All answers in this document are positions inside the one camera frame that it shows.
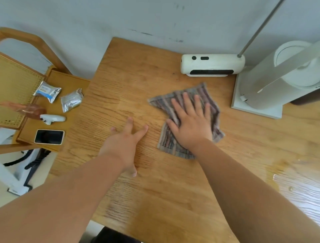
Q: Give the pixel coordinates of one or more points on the person's right hand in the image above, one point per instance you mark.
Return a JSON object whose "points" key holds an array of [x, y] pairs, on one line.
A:
{"points": [[193, 130]]}

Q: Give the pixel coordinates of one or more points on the person's left hand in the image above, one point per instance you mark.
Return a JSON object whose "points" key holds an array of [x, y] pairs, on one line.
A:
{"points": [[120, 150]]}

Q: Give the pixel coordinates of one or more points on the striped cleaning cloth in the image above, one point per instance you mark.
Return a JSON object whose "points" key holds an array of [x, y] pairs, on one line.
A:
{"points": [[167, 142]]}

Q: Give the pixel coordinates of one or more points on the silver foil packet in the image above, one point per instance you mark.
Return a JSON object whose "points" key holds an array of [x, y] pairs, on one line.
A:
{"points": [[72, 100]]}

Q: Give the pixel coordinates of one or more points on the blue white wipes packet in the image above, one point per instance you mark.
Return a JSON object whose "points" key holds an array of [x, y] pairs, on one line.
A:
{"points": [[47, 91]]}

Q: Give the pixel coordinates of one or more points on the person's right forearm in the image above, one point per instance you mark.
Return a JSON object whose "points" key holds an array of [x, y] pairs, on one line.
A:
{"points": [[250, 200]]}

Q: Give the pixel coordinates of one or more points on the person's left forearm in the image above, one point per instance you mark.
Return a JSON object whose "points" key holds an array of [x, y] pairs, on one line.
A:
{"points": [[57, 202]]}

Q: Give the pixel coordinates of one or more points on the wooden rattan chair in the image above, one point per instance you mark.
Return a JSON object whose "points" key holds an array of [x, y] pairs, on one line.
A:
{"points": [[72, 122]]}

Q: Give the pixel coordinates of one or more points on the smartphone with cream case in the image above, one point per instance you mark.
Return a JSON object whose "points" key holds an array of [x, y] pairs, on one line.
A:
{"points": [[49, 137]]}

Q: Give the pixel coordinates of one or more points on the white controller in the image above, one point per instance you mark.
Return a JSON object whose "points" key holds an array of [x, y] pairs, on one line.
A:
{"points": [[52, 118]]}

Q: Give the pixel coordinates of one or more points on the black shorts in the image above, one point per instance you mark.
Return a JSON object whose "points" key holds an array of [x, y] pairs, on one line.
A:
{"points": [[115, 236]]}

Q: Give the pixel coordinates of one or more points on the white cylinder appliance square base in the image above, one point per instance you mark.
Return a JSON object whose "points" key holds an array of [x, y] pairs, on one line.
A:
{"points": [[270, 87]]}

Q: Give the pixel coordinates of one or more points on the brown spray bottle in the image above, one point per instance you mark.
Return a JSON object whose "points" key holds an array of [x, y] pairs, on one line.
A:
{"points": [[32, 110]]}

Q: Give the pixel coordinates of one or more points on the white exercise machine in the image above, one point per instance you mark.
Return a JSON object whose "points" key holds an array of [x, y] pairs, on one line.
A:
{"points": [[10, 180]]}

